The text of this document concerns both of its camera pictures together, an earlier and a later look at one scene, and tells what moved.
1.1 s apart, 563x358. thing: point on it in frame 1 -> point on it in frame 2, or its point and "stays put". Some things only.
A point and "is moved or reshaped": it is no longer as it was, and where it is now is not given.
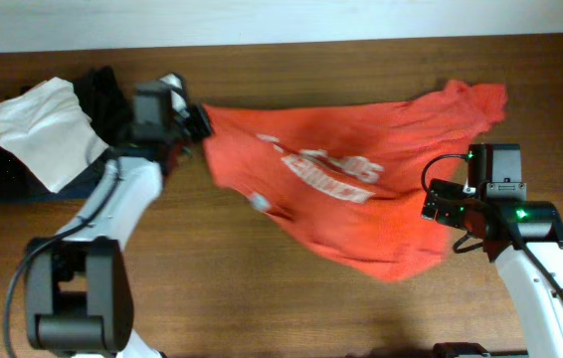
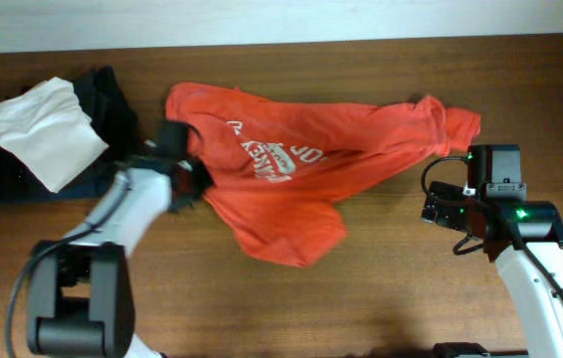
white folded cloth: (46, 129) stays put
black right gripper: (437, 200) stays put
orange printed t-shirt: (345, 179) is moved or reshaped
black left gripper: (197, 126) -> (188, 177)
